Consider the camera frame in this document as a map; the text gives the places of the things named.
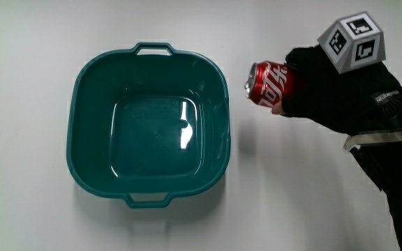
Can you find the green plastic basin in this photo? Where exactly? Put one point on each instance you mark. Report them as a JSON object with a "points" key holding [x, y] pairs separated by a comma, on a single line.
{"points": [[152, 139]]}

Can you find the red cola can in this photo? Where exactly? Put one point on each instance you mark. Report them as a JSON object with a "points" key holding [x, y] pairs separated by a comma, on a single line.
{"points": [[271, 83]]}

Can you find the white desk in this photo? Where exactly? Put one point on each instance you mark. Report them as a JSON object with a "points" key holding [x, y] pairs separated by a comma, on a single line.
{"points": [[30, 104]]}

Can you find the person's right hand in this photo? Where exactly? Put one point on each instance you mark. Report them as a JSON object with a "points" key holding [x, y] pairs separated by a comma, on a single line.
{"points": [[337, 94]]}

